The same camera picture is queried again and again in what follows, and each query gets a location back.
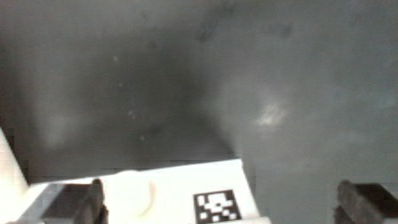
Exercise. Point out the white drawer cabinet box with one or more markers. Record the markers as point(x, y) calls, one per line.
point(13, 182)

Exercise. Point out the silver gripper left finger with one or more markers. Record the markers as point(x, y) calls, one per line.
point(77, 207)

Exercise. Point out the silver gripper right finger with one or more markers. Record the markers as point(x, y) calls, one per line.
point(367, 203)

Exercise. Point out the white drawer one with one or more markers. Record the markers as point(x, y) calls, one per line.
point(193, 194)

